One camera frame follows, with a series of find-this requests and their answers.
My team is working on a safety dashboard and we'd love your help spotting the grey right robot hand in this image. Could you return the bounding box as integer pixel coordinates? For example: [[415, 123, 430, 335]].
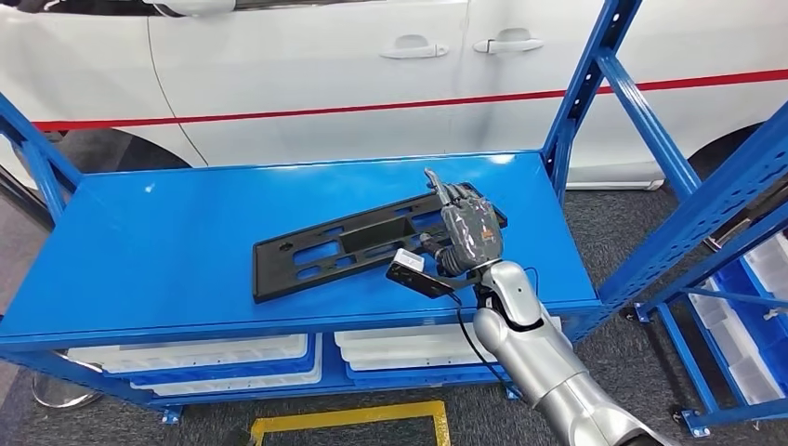
[[421, 167, 507, 278]]

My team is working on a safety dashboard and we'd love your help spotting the long black plastic part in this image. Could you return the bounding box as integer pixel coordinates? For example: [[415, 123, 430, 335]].
[[251, 182, 510, 306]]

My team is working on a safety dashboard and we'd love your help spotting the blue metal shelf rack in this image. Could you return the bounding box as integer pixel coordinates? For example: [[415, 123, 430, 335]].
[[0, 0, 788, 427]]

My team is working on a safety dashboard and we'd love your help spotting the white plastic bin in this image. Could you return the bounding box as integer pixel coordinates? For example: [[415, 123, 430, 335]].
[[688, 278, 788, 406], [742, 232, 788, 303], [130, 344, 325, 399], [334, 315, 563, 373], [66, 334, 309, 374]]

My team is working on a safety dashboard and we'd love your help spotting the white car with red stripe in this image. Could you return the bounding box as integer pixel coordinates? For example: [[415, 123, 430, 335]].
[[0, 0, 788, 193]]

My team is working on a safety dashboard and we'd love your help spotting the black car wheel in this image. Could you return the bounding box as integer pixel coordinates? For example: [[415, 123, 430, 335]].
[[43, 127, 193, 175], [684, 122, 768, 181]]

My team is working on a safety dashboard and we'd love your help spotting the blue metal side rack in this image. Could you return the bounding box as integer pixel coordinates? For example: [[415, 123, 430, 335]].
[[624, 209, 788, 439]]

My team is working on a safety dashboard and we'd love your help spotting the round chrome stanchion base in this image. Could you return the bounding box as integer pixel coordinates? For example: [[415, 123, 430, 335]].
[[31, 368, 105, 411]]

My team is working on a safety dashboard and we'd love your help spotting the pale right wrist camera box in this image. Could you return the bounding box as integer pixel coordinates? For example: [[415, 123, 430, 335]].
[[386, 248, 482, 301]]

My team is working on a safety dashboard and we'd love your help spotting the black camera cable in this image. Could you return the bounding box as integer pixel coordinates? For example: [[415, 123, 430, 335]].
[[451, 293, 523, 400]]

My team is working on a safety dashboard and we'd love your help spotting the white car door handle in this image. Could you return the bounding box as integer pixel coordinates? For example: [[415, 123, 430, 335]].
[[472, 27, 546, 56], [378, 33, 450, 61]]

